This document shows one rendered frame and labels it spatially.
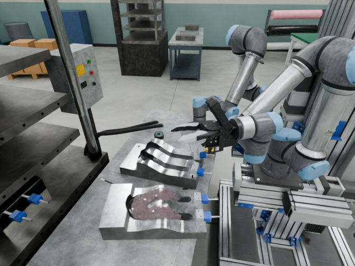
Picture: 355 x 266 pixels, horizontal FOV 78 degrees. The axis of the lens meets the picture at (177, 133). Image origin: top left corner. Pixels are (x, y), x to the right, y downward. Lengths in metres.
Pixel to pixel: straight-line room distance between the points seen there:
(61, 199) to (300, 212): 1.28
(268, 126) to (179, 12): 6.96
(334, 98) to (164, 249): 0.93
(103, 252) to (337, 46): 1.22
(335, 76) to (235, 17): 6.84
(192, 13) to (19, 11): 5.62
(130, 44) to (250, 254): 4.49
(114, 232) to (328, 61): 1.09
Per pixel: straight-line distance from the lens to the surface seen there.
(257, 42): 1.24
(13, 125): 1.24
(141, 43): 5.14
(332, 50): 0.87
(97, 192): 1.42
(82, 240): 1.26
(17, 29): 7.87
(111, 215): 1.16
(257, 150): 0.80
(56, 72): 1.60
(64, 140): 1.49
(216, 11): 7.54
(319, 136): 0.95
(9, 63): 1.25
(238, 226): 1.97
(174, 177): 1.32
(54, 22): 1.33
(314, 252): 2.06
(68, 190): 1.52
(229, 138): 0.72
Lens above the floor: 1.83
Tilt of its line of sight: 35 degrees down
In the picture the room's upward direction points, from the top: straight up
